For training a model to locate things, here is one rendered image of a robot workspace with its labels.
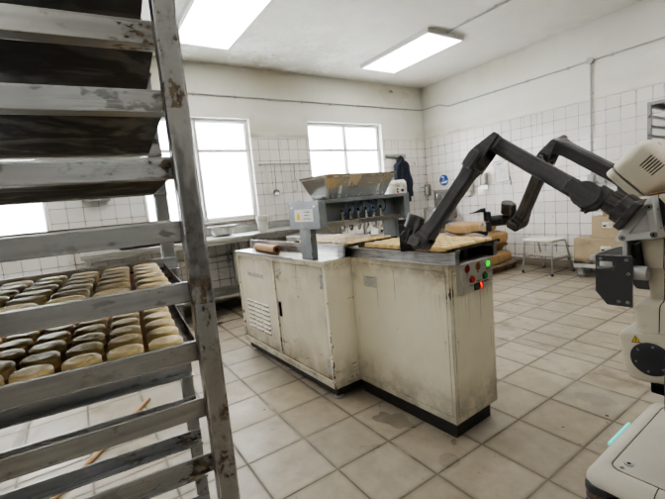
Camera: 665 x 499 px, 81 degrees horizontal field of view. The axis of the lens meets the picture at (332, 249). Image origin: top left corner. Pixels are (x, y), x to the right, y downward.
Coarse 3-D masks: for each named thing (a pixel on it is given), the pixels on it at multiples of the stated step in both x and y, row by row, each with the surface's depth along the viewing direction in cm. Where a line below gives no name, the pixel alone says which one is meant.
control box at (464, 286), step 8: (488, 256) 183; (464, 264) 172; (472, 264) 175; (480, 264) 179; (456, 272) 173; (464, 272) 172; (472, 272) 176; (480, 272) 179; (488, 272) 183; (456, 280) 174; (464, 280) 172; (480, 280) 180; (488, 280) 183; (464, 288) 173; (472, 288) 176; (480, 288) 179
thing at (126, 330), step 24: (144, 312) 81; (168, 312) 79; (24, 336) 71; (48, 336) 69; (72, 336) 75; (96, 336) 67; (120, 336) 65; (144, 336) 71; (168, 336) 63; (0, 360) 59; (24, 360) 57; (48, 360) 57; (72, 360) 56; (96, 360) 55; (0, 384) 51
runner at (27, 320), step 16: (144, 288) 54; (160, 288) 55; (176, 288) 56; (48, 304) 49; (64, 304) 50; (80, 304) 51; (96, 304) 52; (112, 304) 52; (128, 304) 53; (144, 304) 54; (160, 304) 55; (0, 320) 47; (16, 320) 48; (32, 320) 48; (48, 320) 49; (64, 320) 50; (80, 320) 51; (0, 336) 47
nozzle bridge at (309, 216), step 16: (288, 208) 237; (304, 208) 223; (320, 208) 212; (336, 208) 229; (352, 208) 236; (368, 208) 244; (400, 208) 254; (304, 224) 225; (320, 224) 212; (336, 224) 223; (352, 224) 230; (384, 224) 269; (304, 240) 228; (304, 256) 231
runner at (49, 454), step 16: (192, 400) 58; (144, 416) 55; (160, 416) 56; (176, 416) 57; (192, 416) 58; (96, 432) 52; (112, 432) 53; (128, 432) 54; (144, 432) 55; (48, 448) 50; (64, 448) 51; (80, 448) 52; (96, 448) 53; (0, 464) 48; (16, 464) 49; (32, 464) 49; (48, 464) 50; (0, 480) 48
